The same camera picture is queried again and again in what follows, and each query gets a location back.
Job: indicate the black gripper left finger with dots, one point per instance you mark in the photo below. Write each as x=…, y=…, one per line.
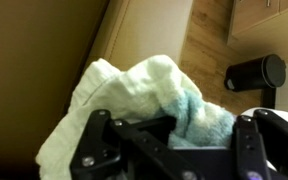
x=100, y=150

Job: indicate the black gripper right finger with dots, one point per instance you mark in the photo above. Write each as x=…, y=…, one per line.
x=254, y=146

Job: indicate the white and blue striped cloth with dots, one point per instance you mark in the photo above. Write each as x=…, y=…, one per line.
x=140, y=90

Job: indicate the black cylindrical robot part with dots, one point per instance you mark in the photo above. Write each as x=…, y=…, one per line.
x=254, y=74

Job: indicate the wooden cabinet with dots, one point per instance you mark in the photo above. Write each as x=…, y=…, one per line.
x=267, y=23

